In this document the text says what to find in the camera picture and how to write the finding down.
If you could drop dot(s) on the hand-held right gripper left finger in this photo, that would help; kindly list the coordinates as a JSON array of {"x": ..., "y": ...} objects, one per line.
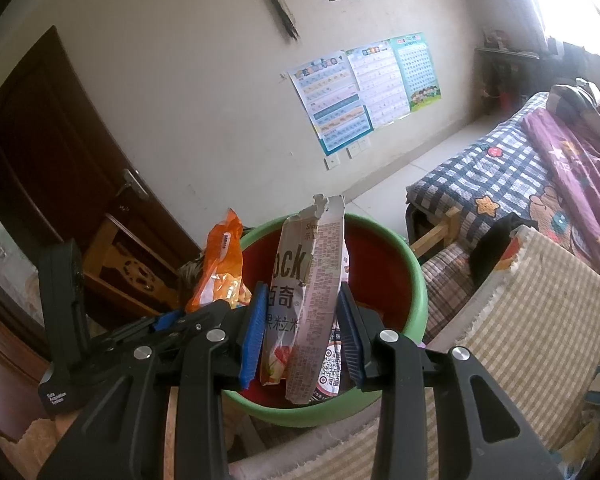
[{"x": 250, "y": 342}]

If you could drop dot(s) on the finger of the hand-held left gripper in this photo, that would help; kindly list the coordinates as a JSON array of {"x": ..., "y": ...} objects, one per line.
[{"x": 200, "y": 317}]

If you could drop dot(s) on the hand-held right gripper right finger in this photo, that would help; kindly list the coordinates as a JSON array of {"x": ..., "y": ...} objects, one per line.
[{"x": 351, "y": 342}]

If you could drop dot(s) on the grey snack box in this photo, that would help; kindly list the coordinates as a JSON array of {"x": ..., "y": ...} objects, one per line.
[{"x": 315, "y": 300}]

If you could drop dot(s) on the orange snack bag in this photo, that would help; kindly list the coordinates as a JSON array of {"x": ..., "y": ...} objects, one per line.
[{"x": 220, "y": 260}]

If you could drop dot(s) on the green basin with red inside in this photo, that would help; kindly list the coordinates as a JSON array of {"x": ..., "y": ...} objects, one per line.
[{"x": 380, "y": 270}]

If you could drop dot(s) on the carved wooden chair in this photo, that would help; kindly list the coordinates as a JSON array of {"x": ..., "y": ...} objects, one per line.
[{"x": 125, "y": 265}]

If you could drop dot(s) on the brown plaid mattress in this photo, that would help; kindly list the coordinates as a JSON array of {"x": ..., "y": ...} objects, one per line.
[{"x": 450, "y": 290}]

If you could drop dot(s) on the dark brown door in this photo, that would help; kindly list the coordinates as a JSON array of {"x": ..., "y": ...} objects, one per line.
[{"x": 45, "y": 160}]

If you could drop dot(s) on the black cloth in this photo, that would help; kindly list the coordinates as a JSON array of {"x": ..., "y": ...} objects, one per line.
[{"x": 495, "y": 245}]

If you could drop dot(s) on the beige checked mat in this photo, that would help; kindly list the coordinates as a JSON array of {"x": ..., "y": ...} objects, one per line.
[{"x": 540, "y": 320}]

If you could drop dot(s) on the bed with checkered blanket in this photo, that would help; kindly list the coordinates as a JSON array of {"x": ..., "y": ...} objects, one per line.
[{"x": 505, "y": 175}]

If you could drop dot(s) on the purple blanket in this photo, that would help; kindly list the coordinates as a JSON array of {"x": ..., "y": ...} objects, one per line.
[{"x": 580, "y": 170}]

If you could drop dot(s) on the grey bundled duvet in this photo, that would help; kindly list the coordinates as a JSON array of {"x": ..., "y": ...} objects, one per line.
[{"x": 580, "y": 102}]

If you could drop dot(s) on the light wooden bed frame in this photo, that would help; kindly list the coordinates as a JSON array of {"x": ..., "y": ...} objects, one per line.
[{"x": 432, "y": 235}]

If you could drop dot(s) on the white wall socket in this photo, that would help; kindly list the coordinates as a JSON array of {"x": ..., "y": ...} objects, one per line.
[{"x": 332, "y": 161}]

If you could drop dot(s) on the blue framed wall poster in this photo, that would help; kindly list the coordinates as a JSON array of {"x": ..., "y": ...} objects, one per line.
[{"x": 330, "y": 105}]

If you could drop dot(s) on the white wall poster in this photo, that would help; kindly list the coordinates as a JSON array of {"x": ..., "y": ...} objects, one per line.
[{"x": 380, "y": 85}]

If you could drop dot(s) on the teal wall poster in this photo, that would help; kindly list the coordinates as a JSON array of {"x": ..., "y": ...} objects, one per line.
[{"x": 417, "y": 70}]

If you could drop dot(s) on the long grey wall rail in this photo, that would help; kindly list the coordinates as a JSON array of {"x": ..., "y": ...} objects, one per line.
[{"x": 275, "y": 0}]

